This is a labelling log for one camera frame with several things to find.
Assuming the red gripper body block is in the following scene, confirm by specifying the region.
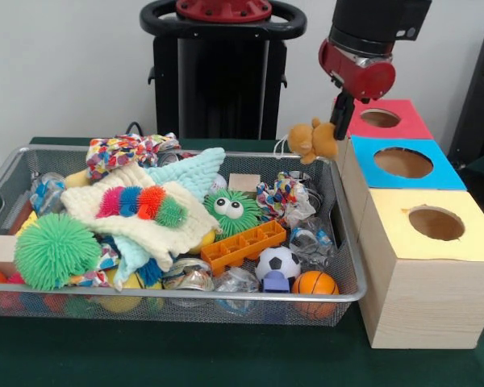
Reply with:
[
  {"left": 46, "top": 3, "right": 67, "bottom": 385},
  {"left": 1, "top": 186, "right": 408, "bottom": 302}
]
[{"left": 319, "top": 39, "right": 397, "bottom": 102}]

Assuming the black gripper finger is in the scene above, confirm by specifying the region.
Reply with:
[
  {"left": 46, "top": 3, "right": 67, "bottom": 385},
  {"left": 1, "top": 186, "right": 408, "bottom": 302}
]
[{"left": 329, "top": 90, "right": 357, "bottom": 143}]

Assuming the brown plush toy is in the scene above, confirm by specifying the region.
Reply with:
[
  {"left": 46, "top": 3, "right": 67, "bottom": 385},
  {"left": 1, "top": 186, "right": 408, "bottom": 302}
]
[{"left": 287, "top": 118, "right": 340, "bottom": 165}]

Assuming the mint green waffle cloth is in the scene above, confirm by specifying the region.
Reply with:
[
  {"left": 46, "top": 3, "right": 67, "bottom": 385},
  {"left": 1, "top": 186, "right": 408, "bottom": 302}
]
[{"left": 109, "top": 147, "right": 227, "bottom": 291}]

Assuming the orange plastic toy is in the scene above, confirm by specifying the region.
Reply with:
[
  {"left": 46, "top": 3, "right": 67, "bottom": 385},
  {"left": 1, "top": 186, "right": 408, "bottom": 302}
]
[{"left": 200, "top": 219, "right": 288, "bottom": 277}]

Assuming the orange basketball toy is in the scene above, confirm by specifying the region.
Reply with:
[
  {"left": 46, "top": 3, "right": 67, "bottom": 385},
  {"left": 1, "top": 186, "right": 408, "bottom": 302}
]
[{"left": 292, "top": 270, "right": 340, "bottom": 317}]

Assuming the cream yellow cloth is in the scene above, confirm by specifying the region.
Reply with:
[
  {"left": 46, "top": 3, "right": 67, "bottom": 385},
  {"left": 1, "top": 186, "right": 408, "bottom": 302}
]
[{"left": 60, "top": 164, "right": 220, "bottom": 272}]

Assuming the clear mesh bin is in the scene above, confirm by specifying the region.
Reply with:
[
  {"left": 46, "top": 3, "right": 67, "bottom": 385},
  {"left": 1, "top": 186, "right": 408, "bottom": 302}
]
[{"left": 0, "top": 145, "right": 369, "bottom": 325}]

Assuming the wooden box with three holes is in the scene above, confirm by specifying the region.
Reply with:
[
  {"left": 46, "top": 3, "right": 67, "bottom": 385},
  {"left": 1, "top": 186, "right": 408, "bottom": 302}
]
[{"left": 326, "top": 98, "right": 484, "bottom": 350}]

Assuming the black upright panel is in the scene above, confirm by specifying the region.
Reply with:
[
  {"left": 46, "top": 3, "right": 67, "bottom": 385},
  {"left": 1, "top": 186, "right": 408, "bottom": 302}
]
[{"left": 448, "top": 27, "right": 484, "bottom": 190}]

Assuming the small green spiky ball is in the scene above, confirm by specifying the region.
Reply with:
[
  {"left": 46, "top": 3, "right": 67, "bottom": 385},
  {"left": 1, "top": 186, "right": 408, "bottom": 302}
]
[{"left": 203, "top": 189, "right": 264, "bottom": 241}]

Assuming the black and white soccer ball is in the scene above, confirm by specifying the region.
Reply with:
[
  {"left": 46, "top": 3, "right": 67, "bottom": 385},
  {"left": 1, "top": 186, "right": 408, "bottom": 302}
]
[{"left": 255, "top": 246, "right": 303, "bottom": 282}]

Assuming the small purple plastic toy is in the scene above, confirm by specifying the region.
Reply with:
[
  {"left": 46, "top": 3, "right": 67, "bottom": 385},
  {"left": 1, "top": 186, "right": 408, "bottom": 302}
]
[{"left": 263, "top": 271, "right": 292, "bottom": 293}]

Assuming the multicolour spiky caterpillar toy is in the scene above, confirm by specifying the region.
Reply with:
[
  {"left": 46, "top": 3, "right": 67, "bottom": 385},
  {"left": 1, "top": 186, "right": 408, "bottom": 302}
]
[{"left": 95, "top": 185, "right": 188, "bottom": 228}]

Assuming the dark green table cloth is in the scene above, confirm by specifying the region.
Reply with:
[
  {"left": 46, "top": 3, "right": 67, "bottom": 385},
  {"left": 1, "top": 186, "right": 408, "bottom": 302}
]
[{"left": 0, "top": 135, "right": 484, "bottom": 387}]

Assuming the yellow ball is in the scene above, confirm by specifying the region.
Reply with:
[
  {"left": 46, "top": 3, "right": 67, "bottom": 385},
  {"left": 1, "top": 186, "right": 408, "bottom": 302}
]
[{"left": 101, "top": 270, "right": 146, "bottom": 314}]

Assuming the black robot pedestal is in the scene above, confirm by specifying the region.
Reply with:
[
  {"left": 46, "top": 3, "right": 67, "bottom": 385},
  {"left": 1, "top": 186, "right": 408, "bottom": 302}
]
[{"left": 140, "top": 0, "right": 307, "bottom": 139}]

